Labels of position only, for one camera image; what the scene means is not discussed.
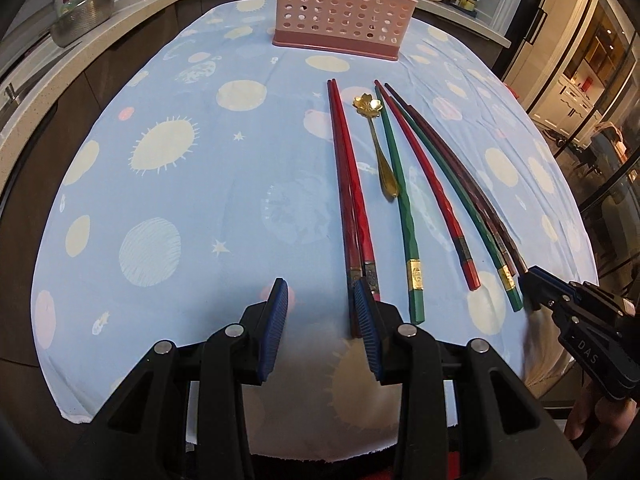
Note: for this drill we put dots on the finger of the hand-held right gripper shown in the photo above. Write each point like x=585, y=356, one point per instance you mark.
x=535, y=292
x=552, y=280

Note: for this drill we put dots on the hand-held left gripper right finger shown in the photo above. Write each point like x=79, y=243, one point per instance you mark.
x=369, y=330

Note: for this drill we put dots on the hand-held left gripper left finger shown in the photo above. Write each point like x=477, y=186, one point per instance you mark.
x=274, y=325

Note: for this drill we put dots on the green chopstick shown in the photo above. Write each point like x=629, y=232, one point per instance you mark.
x=466, y=210
x=406, y=230

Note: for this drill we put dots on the gold flower spoon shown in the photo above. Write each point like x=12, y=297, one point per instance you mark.
x=379, y=150

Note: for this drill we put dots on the pink perforated utensil holder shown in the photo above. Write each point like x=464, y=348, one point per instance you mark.
x=345, y=10

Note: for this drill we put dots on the person's right hand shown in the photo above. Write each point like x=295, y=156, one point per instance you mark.
x=597, y=417

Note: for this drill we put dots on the blue printed tablecloth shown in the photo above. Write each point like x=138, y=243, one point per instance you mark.
x=200, y=200

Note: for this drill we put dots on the white sideboard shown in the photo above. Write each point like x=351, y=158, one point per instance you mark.
x=560, y=97

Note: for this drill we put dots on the beige tall cabinet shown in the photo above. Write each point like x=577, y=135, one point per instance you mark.
x=552, y=15

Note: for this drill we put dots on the small seasoning jars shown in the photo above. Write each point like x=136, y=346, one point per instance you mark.
x=466, y=0

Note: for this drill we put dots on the metal colander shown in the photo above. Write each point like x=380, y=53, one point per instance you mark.
x=80, y=22

